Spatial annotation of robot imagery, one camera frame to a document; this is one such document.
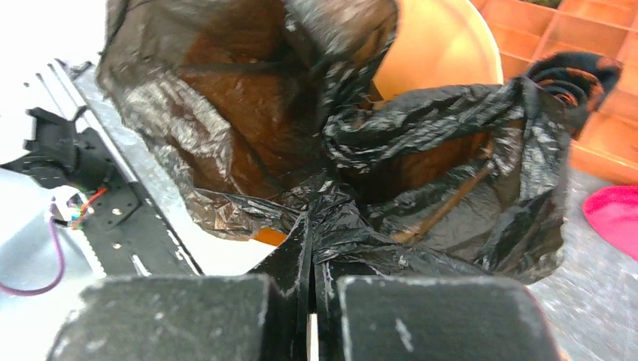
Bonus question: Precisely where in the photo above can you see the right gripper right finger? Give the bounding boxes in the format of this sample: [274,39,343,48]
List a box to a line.
[314,262,561,360]

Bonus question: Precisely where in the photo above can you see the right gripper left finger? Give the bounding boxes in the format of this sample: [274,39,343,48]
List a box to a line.
[47,216,311,360]

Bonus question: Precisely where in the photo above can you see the black trash bag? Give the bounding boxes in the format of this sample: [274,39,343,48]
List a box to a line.
[96,0,572,286]

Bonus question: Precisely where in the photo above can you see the orange plastic trash bin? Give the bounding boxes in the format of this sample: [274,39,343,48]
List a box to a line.
[251,0,504,247]

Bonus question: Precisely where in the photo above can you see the red cloth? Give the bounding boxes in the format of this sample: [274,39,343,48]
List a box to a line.
[582,185,637,260]

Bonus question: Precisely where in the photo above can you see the orange compartment tray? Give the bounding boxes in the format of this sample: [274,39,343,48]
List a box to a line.
[475,0,637,184]

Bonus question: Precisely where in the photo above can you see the black rolled bag centre right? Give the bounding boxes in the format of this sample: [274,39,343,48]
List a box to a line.
[524,51,624,138]

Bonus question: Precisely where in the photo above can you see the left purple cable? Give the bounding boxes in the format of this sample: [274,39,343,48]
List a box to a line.
[0,199,68,299]

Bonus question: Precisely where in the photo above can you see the aluminium rail frame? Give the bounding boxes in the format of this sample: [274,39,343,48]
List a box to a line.
[22,59,275,280]

